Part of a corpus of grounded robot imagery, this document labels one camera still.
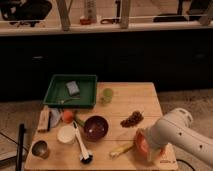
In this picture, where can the black pole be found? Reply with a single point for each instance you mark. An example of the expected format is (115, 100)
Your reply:
(20, 147)

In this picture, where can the white grey cloth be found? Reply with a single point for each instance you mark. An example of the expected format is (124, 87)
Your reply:
(55, 117)

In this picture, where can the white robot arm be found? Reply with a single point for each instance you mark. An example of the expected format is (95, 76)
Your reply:
(174, 128)

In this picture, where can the green plastic tray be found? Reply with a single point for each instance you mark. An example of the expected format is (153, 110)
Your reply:
(57, 90)

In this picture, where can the green plastic cup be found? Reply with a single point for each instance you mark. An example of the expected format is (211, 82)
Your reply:
(107, 95)

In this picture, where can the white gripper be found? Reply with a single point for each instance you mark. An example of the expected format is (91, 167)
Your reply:
(153, 154)

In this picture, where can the yellow banana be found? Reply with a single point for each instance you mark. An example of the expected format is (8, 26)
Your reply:
(120, 150)

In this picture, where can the red orange bowl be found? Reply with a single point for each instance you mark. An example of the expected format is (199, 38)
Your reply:
(141, 143)

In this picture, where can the white cup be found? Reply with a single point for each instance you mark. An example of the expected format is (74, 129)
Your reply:
(66, 134)

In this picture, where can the metal cup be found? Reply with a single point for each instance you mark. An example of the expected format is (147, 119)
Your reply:
(41, 149)

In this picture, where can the white handled dish brush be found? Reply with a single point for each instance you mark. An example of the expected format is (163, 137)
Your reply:
(86, 156)

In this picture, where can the grey blue sponge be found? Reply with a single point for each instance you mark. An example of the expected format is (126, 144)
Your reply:
(73, 88)

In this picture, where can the dark purple bowl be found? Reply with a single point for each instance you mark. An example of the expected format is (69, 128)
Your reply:
(95, 128)

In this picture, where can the red object on shelf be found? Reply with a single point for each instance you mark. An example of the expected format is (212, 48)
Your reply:
(84, 21)

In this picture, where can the wooden block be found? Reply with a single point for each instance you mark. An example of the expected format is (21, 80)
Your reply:
(43, 120)

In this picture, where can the black office chair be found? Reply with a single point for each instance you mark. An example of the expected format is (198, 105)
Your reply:
(30, 12)

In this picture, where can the bunch of dark grapes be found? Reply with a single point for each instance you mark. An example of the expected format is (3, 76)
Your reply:
(135, 118)

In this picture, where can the metal fork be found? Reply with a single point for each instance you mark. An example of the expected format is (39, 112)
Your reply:
(68, 99)

